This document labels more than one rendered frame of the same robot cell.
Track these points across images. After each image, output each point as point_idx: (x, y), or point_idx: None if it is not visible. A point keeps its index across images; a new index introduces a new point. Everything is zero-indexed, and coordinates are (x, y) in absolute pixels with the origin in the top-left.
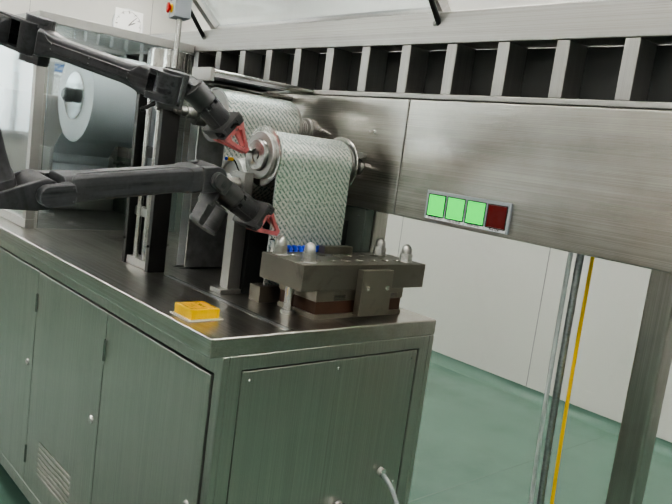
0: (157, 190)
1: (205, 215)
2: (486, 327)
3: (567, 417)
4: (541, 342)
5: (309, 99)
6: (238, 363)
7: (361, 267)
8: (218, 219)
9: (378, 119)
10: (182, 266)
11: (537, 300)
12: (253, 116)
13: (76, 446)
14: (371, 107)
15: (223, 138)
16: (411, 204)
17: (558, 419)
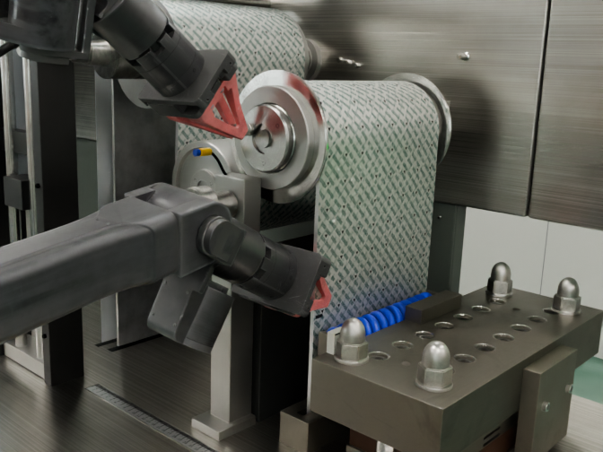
0: (65, 307)
1: (187, 317)
2: (476, 270)
3: (596, 376)
4: (551, 284)
5: (306, 3)
6: None
7: (527, 362)
8: (217, 318)
9: (472, 30)
10: (113, 342)
11: (542, 233)
12: (224, 48)
13: None
14: (452, 8)
15: (196, 116)
16: (572, 198)
17: (588, 381)
